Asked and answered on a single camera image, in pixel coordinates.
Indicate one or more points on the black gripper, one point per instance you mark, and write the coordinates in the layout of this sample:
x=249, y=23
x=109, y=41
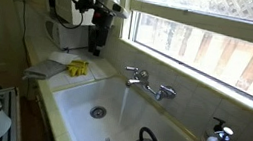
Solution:
x=100, y=26

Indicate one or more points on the chrome tap body with spout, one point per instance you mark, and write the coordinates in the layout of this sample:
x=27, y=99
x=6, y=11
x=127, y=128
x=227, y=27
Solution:
x=142, y=76

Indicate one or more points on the white countertop appliance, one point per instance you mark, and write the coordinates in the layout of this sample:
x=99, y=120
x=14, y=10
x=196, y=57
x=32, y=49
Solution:
x=67, y=36

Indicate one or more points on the grey cloth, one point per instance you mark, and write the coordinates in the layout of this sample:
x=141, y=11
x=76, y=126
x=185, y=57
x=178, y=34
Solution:
x=44, y=69

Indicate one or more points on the running water stream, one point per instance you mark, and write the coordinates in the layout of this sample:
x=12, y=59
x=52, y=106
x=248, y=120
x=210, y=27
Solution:
x=124, y=104

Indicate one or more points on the metal sink drain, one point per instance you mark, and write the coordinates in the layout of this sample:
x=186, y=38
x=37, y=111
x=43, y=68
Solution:
x=98, y=111

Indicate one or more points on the white ceramic sink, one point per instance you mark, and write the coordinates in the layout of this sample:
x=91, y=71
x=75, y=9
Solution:
x=91, y=126

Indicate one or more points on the white wall box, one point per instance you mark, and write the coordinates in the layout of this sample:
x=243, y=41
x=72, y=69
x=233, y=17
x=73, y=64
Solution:
x=66, y=7

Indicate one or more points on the window with white frame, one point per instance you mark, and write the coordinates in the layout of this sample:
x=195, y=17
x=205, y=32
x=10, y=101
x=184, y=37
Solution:
x=211, y=42

